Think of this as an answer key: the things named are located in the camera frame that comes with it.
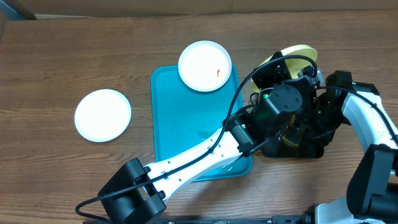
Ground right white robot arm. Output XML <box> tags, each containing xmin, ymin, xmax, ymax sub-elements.
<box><xmin>297</xmin><ymin>82</ymin><xmax>397</xmax><ymax>223</ymax></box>

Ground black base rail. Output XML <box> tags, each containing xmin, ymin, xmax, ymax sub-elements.
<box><xmin>83</xmin><ymin>215</ymin><xmax>312</xmax><ymax>224</ymax></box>

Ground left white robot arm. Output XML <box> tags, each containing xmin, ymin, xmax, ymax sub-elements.
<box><xmin>89</xmin><ymin>127</ymin><xmax>242</xmax><ymax>223</ymax></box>

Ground white plate top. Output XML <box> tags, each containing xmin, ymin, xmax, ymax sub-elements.
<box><xmin>178</xmin><ymin>40</ymin><xmax>232</xmax><ymax>92</ymax></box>

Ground yellow plate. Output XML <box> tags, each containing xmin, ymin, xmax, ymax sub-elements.
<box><xmin>251</xmin><ymin>45</ymin><xmax>323</xmax><ymax>93</ymax></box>

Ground yellow green sponge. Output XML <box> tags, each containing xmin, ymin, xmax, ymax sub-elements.
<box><xmin>282</xmin><ymin>115</ymin><xmax>300</xmax><ymax>147</ymax></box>

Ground white plate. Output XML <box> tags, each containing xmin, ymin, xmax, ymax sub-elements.
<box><xmin>74</xmin><ymin>89</ymin><xmax>132</xmax><ymax>142</ymax></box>
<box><xmin>178</xmin><ymin>40</ymin><xmax>232</xmax><ymax>92</ymax></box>

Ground teal plastic tray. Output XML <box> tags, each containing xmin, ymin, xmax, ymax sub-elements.
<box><xmin>150</xmin><ymin>64</ymin><xmax>253</xmax><ymax>182</ymax></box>

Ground black water tray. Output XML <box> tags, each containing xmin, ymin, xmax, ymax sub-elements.
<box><xmin>261</xmin><ymin>93</ymin><xmax>325</xmax><ymax>159</ymax></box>

